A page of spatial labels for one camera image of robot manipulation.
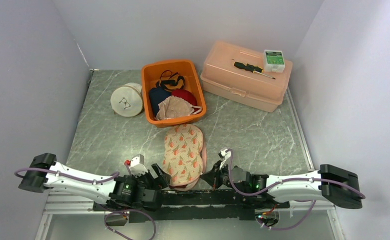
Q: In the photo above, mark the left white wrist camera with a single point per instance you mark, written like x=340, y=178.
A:
x=135, y=166

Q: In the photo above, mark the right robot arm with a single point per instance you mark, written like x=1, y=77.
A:
x=329, y=183

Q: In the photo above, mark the navy blue bra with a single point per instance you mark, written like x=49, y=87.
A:
x=156, y=96

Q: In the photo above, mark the pink plastic storage box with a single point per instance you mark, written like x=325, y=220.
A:
x=261, y=90

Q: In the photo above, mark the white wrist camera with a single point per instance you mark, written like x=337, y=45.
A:
x=135, y=166
x=224, y=153

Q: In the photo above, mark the red bra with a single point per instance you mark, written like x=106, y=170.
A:
x=185, y=95

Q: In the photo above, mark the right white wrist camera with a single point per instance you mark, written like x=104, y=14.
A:
x=224, y=153

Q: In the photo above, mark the black yellow screwdriver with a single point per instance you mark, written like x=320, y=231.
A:
x=251, y=68

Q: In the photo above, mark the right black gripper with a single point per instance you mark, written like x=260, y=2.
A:
x=213, y=178

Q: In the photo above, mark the floral mesh laundry bag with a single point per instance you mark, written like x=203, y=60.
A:
x=185, y=156

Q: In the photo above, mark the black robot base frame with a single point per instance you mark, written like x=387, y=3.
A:
x=194, y=204

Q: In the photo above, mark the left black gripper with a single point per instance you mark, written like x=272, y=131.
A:
x=162, y=180

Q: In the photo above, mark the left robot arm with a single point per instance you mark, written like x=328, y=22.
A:
x=45, y=172

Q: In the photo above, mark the white green small box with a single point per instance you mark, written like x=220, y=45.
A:
x=273, y=61

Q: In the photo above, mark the black orange bra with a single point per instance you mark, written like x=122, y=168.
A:
x=170, y=81

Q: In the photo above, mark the orange plastic bin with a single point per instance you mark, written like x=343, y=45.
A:
x=150, y=74

